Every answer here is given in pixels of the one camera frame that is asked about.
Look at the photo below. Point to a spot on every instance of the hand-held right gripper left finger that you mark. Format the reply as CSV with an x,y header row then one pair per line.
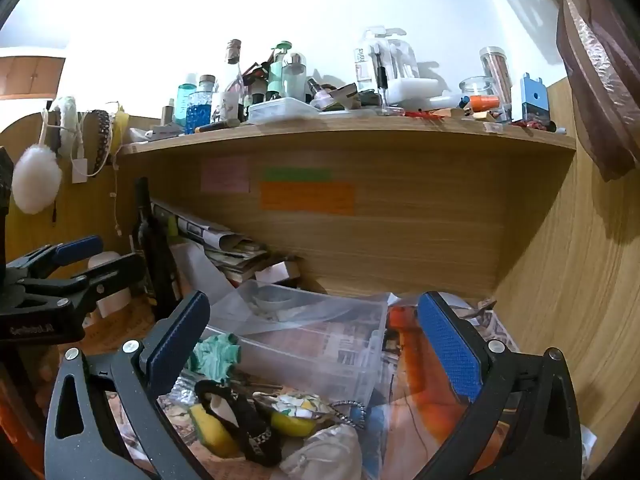
x,y
182,332

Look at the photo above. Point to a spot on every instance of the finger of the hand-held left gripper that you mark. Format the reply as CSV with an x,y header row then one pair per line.
x,y
80,250
115,270

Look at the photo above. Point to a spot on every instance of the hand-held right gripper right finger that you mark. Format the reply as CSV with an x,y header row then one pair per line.
x,y
450,345

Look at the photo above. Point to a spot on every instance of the green cloth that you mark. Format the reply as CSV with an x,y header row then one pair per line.
x,y
215,357

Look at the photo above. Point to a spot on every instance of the clear plastic storage box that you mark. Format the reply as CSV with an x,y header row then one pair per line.
x,y
310,335

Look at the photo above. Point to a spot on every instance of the white cylindrical jar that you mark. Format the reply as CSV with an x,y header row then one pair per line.
x,y
112,302

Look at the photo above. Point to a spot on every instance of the orange printed cloth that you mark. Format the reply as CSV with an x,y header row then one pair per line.
x,y
415,355

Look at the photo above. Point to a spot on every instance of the dark wine bottle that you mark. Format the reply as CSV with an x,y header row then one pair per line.
x,y
152,255

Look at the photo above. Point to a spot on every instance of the crinkled silver wrapper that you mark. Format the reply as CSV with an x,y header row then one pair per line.
x,y
179,390

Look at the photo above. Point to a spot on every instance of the white hanging tag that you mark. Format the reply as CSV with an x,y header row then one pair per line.
x,y
80,170

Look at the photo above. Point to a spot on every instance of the white fluffy puff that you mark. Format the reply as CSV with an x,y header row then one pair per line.
x,y
35,180

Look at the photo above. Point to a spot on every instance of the stack of books and papers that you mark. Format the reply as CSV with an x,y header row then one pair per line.
x,y
225,250

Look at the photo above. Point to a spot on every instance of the white bowl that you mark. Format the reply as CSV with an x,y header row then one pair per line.
x,y
272,302

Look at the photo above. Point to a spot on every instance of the yellow sponge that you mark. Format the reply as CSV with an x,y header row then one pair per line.
x,y
217,435

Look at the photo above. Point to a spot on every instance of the black studded headband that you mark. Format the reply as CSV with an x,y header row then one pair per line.
x,y
103,135

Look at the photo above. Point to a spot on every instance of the yellow headband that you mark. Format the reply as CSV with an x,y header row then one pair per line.
x,y
120,130

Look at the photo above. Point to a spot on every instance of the white fuzzy headband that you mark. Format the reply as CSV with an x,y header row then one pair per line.
x,y
66,117

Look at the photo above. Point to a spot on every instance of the yellow patterned pouch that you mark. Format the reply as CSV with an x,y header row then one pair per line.
x,y
295,412

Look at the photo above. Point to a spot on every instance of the pink sticky note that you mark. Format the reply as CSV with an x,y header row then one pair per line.
x,y
225,174

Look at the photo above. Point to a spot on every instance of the wooden shelf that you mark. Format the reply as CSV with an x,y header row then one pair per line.
x,y
425,200

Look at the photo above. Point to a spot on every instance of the white crumpled cloth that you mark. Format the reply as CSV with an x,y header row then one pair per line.
x,y
325,452

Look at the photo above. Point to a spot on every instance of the brown marker pen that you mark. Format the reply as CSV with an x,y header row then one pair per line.
x,y
217,126

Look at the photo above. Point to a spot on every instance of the orange sticky note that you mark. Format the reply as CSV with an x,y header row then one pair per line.
x,y
307,197

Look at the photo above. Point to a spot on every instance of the blue liquid bottle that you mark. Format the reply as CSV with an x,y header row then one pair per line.
x,y
202,107

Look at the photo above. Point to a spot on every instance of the teal plastic bottle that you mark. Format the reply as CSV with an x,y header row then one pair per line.
x,y
184,97

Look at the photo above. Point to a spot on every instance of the green sticky note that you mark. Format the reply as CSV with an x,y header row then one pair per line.
x,y
297,174

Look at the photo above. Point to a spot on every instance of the white cup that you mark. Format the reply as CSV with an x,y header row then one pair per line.
x,y
225,106

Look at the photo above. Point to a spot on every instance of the red pen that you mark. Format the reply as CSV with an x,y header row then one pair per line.
x,y
425,115

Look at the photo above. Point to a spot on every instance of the cork-topped glass bottle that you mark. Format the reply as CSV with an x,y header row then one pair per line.
x,y
233,60

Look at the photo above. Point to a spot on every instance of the orange cap bottle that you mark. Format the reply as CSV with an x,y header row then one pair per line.
x,y
483,103

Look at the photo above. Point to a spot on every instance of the green pump bottle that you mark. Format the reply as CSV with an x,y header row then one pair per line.
x,y
277,72

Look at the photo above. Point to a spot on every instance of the white box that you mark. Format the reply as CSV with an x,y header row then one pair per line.
x,y
415,91

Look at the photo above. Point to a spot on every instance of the round glass jar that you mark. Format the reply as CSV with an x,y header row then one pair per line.
x,y
475,87

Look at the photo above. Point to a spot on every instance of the blue plastic box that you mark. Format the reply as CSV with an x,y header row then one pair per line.
x,y
533,100

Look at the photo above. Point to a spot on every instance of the clear grey-capped bottle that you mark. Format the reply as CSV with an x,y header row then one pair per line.
x,y
295,77

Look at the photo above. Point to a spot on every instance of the tall clear jar of sticks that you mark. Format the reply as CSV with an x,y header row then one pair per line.
x,y
496,77

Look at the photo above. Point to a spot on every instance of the clear plastic packaging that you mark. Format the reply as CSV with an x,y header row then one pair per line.
x,y
385,60

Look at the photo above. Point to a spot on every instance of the brown curtain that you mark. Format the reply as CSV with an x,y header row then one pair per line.
x,y
595,85

